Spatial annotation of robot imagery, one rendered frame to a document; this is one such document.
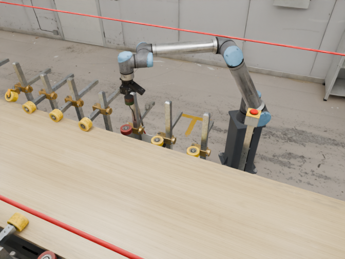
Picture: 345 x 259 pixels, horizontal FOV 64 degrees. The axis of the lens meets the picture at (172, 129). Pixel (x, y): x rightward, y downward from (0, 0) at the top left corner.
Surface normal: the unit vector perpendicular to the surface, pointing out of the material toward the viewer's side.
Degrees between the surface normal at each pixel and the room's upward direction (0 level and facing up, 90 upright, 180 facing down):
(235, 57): 83
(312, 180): 0
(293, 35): 90
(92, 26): 90
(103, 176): 0
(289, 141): 0
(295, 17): 90
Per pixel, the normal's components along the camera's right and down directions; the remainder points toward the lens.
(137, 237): -0.01, -0.76
